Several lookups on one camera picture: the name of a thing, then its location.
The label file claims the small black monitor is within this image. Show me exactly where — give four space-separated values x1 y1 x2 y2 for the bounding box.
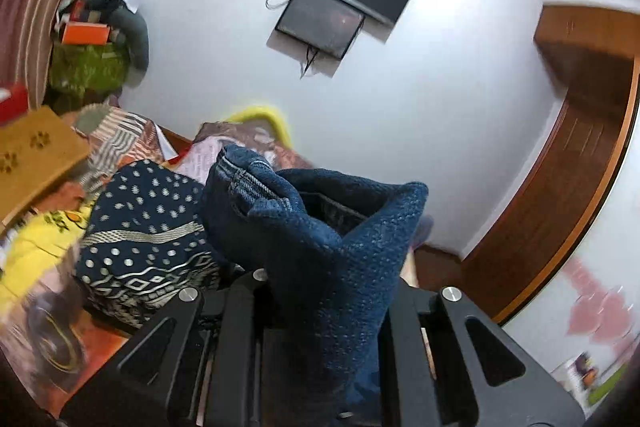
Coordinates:
275 0 366 60

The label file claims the green patterned bag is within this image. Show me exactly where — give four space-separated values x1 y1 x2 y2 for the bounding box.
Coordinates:
48 42 129 101

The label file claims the wooden paw-print table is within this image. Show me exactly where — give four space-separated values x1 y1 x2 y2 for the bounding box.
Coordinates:
0 105 92 229

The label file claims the wooden door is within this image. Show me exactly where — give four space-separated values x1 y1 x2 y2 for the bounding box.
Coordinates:
459 4 640 326

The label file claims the yellow garment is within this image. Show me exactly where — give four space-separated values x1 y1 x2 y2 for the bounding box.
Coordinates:
0 201 97 309

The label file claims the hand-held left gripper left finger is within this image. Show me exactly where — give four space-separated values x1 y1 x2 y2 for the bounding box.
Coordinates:
57 269 272 427

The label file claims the orange box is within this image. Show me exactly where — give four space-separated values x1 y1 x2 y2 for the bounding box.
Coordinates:
60 21 111 47

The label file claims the pink heart wall sticker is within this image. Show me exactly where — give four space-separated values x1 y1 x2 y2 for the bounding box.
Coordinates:
562 257 637 349

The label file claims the blue denim jacket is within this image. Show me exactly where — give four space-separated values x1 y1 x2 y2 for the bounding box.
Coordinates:
200 144 431 414

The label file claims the black hanging cable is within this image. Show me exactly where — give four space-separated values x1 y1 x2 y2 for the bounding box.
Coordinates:
299 46 322 80

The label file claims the red box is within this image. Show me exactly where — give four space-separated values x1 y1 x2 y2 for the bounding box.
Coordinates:
0 83 29 126

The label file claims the navy patterned dotted garment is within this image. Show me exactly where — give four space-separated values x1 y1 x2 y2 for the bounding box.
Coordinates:
75 159 237 329

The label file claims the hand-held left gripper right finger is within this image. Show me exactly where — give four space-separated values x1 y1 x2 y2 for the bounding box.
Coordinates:
384 286 587 427

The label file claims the yellow curved object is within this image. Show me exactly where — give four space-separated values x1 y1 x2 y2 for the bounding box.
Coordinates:
227 105 292 148

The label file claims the grey cloth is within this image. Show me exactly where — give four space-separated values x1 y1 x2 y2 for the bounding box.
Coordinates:
107 4 151 71

